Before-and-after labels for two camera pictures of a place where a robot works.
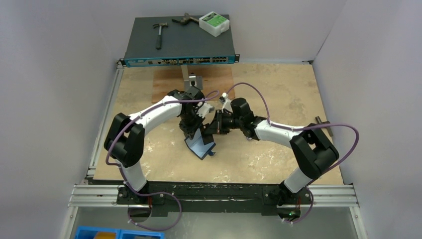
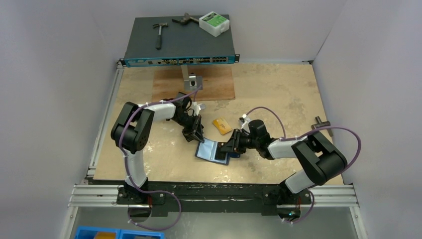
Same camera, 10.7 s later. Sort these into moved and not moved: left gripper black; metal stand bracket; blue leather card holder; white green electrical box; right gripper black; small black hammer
Moved: blue leather card holder; right gripper black
Not moved: left gripper black; metal stand bracket; small black hammer; white green electrical box
